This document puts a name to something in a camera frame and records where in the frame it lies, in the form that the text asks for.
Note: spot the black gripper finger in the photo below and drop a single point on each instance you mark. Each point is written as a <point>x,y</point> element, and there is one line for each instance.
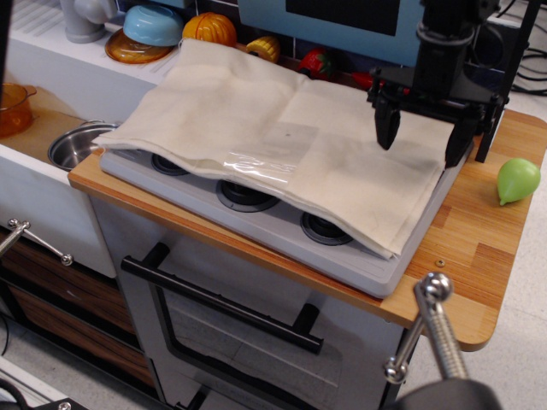
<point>461,137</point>
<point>387,120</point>

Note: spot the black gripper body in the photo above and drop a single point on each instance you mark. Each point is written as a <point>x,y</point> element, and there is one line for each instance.
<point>437,86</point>

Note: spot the cream cloth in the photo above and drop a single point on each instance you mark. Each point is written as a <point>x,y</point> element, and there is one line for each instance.
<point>223,114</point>

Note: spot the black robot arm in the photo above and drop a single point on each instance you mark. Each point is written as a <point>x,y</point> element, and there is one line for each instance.
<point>453,18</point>

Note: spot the red toy chili pepper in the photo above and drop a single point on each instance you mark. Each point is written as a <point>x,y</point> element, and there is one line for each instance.
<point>366,80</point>

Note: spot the green toy pear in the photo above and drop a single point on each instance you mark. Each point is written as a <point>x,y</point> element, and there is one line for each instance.
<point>517,179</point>

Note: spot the red toy strawberry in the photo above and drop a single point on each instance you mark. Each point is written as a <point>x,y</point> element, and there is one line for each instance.
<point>318,64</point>

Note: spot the black right stove knob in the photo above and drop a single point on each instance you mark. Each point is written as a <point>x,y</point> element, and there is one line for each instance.
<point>322,231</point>

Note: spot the black stove knob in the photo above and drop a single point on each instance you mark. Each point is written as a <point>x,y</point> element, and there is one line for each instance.
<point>165,166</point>
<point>243,199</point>
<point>322,231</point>

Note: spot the yellow toy corn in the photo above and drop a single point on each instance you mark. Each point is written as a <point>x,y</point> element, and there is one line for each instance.
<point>267,47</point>

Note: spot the silver clamp screw right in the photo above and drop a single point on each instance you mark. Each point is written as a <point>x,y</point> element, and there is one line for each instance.
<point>456,390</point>

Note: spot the grey toy stove top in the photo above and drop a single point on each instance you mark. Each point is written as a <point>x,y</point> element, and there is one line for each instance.
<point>278,228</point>

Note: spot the black middle stove knob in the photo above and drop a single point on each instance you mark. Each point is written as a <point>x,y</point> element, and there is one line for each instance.
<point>243,199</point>

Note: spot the orange toy pumpkin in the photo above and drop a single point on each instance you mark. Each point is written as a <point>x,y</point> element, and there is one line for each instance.
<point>211,27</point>

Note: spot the black left stove knob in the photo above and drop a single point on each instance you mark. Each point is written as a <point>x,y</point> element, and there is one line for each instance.
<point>165,166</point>

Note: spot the light blue bowl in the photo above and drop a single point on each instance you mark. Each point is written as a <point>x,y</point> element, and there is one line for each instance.
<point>153,25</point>

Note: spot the orange transparent plate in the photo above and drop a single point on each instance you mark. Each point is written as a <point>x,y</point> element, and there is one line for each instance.
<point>125,50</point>

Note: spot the white toy oven door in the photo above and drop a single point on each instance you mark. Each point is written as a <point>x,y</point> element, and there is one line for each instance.
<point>191,346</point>

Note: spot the grey toy faucet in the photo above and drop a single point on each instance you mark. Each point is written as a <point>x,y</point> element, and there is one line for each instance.
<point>85,19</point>

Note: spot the stainless steel pot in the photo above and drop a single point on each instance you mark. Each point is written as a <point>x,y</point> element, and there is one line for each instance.
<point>72,147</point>

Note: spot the white toy sink unit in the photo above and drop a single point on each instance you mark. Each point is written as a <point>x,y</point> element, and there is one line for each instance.
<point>74,83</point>

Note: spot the wooden drawer cabinet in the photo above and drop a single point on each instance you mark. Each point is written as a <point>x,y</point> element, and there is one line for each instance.
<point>77,309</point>

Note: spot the orange transparent pot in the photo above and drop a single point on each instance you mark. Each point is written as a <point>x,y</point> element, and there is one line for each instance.
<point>16,112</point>

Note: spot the black vertical frame post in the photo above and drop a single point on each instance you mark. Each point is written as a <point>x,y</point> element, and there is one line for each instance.
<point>515,58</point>

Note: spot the black oven door handle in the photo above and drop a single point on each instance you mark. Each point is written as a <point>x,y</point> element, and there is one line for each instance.
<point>298,333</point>

